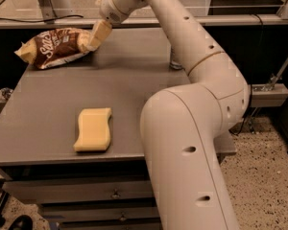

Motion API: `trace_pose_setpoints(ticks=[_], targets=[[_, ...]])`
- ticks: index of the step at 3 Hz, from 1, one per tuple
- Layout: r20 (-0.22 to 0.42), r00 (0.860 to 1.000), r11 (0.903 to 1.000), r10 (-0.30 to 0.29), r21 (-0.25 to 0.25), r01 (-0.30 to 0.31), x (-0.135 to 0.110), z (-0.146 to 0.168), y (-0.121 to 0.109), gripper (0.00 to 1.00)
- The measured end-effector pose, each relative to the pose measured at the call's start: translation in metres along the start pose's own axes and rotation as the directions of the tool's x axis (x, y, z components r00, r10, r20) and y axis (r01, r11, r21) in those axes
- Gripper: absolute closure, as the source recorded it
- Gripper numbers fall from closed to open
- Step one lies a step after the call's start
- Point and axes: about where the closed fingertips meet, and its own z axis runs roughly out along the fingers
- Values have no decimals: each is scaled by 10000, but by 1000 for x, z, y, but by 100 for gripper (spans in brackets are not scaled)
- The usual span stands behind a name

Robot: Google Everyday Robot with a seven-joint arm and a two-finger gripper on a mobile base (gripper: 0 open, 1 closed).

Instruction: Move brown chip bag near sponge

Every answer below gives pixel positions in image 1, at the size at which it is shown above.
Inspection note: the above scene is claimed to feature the brown chip bag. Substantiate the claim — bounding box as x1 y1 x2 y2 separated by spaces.
14 28 98 70

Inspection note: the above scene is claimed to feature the yellow sponge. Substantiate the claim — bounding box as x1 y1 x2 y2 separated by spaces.
74 107 111 152

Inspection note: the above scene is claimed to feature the grey drawer cabinet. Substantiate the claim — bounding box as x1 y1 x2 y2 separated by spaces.
0 27 237 230

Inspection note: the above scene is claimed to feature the bottom grey drawer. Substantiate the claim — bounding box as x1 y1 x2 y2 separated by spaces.
60 218 163 230

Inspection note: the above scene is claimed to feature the metal bracket post left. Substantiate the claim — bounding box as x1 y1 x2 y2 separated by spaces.
37 0 56 20

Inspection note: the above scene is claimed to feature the black hanging cable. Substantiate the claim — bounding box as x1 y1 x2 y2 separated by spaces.
228 13 264 137

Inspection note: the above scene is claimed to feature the grey metal rail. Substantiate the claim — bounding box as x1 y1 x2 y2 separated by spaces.
0 14 288 29

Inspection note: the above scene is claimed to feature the grey drawer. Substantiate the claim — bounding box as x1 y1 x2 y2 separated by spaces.
60 218 163 230
3 176 154 204
39 200 159 222

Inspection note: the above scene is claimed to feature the black cable on rail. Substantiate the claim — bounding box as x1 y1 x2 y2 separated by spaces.
0 13 84 24

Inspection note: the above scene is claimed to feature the middle grey drawer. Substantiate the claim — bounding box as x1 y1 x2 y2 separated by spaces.
39 200 159 222

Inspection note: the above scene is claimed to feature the blue silver drink can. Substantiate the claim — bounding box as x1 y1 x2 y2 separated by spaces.
169 49 182 70

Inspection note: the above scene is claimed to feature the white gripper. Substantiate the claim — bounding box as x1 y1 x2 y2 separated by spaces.
87 0 141 51

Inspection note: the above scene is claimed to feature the grey side shelf beam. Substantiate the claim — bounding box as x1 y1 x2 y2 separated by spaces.
251 83 288 107

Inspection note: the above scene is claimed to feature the top grey drawer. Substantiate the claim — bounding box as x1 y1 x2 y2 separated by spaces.
3 176 154 204

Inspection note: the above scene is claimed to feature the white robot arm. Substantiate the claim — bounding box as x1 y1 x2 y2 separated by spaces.
98 0 250 230

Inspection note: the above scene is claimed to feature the black shoe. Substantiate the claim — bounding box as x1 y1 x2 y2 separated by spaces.
8 215 33 230

